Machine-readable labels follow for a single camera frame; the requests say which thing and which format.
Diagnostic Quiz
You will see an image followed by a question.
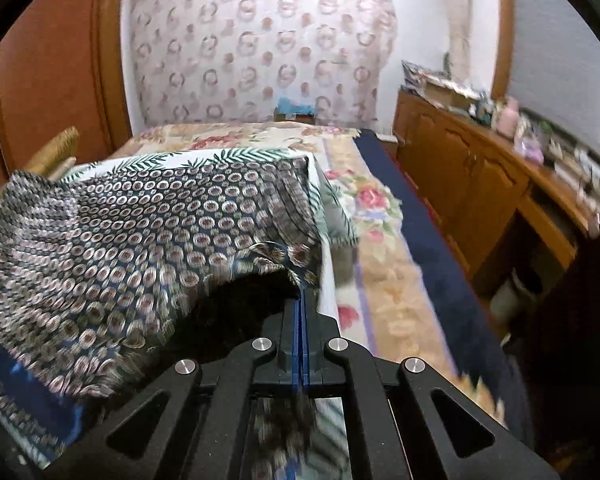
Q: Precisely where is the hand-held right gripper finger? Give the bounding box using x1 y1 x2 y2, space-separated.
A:
45 300 301 480
302 300 562 480

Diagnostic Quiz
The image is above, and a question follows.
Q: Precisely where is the circle-patterned navy pajama top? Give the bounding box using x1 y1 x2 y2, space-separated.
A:
0 156 326 480

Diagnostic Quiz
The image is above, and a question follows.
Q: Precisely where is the floral bed blanket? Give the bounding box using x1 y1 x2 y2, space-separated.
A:
112 122 506 426

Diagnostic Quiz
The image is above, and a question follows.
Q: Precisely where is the navy mattress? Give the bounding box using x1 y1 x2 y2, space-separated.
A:
355 130 531 441

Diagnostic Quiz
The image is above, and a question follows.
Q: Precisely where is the palm leaf print cloth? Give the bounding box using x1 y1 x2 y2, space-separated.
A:
60 147 361 480

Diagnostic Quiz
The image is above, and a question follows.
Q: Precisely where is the small cardboard box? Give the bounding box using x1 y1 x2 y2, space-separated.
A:
272 110 316 125

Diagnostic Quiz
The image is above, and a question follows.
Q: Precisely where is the long wooden cabinet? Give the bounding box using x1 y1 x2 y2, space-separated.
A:
392 90 596 301

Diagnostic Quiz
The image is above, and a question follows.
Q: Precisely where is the blue plastic bag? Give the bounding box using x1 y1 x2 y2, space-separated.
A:
276 97 315 115

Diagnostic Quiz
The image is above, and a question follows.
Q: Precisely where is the open cardboard box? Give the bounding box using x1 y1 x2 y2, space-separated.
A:
422 80 481 111

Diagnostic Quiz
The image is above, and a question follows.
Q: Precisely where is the folded patterned fabric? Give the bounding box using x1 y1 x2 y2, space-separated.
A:
402 60 451 93

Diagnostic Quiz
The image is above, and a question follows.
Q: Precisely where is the pink tissue pack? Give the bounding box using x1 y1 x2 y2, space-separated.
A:
515 135 546 161

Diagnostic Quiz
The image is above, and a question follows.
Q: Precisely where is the circle-print sheer curtain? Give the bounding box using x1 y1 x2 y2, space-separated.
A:
122 0 398 128

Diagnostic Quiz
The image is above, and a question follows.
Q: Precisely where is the pink thermos bottle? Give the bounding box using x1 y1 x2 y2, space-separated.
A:
497 97 521 138

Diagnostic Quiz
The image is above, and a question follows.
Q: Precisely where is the beige window curtain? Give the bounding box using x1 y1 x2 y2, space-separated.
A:
447 0 473 81

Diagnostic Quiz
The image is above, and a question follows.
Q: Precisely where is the grey window blind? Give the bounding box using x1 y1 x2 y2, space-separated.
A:
510 0 600 141

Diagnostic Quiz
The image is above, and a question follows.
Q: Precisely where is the wooden window frame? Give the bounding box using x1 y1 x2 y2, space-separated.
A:
492 0 515 96

